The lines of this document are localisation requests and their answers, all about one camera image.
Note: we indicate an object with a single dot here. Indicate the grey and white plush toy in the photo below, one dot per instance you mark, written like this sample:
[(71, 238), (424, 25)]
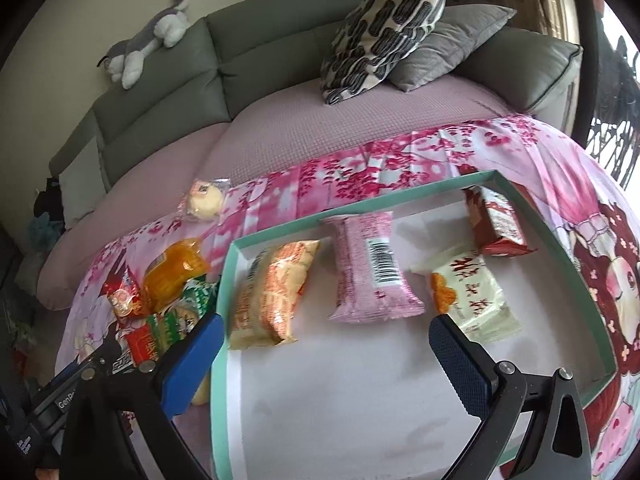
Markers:
[(145, 42)]

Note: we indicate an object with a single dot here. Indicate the black window frame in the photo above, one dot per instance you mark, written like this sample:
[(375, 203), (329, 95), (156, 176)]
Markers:
[(590, 60)]

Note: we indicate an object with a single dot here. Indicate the small clear wrapped cake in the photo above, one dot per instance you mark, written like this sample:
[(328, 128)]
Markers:
[(202, 201)]

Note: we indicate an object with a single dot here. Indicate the printed cartoon blanket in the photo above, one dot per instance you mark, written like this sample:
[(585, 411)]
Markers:
[(575, 200)]

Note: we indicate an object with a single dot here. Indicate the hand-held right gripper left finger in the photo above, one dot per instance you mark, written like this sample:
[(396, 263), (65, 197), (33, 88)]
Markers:
[(195, 365)]

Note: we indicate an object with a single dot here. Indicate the grey sofa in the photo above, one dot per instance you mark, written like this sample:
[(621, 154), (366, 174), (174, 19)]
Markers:
[(165, 115)]

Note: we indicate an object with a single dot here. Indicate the dark red snack packet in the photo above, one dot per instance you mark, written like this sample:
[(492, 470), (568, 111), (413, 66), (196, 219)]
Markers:
[(497, 222)]

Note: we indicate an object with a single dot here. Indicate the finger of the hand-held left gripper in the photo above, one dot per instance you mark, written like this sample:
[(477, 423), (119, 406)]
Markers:
[(102, 355)]

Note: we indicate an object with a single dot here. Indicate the dark clothes pile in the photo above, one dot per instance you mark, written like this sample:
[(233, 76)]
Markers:
[(47, 200)]

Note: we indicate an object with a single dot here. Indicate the teal cloth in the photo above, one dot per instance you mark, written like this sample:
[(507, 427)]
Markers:
[(45, 232)]

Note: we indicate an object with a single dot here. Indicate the pink sofa cover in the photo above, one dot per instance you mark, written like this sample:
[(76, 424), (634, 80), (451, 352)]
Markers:
[(310, 130)]

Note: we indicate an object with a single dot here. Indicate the pink snack packet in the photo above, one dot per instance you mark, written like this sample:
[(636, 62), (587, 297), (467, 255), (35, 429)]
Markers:
[(372, 270)]

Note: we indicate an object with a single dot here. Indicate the green cake packet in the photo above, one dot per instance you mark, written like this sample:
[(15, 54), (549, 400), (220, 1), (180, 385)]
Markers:
[(192, 310)]

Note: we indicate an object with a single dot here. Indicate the orange cake packet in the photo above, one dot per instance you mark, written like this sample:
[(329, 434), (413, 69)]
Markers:
[(175, 267)]

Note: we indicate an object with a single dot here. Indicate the white box with teal rim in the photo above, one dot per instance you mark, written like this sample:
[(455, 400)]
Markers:
[(350, 400)]

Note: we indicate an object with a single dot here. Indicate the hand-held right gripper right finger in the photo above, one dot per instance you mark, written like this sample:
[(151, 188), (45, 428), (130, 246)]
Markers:
[(457, 365)]

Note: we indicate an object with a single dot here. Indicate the red orange snack packet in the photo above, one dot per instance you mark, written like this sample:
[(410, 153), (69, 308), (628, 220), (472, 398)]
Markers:
[(142, 345)]

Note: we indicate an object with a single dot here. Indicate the red snack packet blue corner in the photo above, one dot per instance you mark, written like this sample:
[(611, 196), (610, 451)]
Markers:
[(122, 300)]

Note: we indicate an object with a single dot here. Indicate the black and white patterned pillow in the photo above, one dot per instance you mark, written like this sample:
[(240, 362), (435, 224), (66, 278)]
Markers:
[(385, 30)]

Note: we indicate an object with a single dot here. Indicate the beige snack packet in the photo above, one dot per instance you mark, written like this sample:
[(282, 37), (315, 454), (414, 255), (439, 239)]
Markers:
[(272, 295)]

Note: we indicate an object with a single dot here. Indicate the light grey pillow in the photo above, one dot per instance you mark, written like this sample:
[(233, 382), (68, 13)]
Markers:
[(80, 190)]

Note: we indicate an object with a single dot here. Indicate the cream walnut cake packet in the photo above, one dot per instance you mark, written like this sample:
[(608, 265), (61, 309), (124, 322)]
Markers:
[(475, 305)]

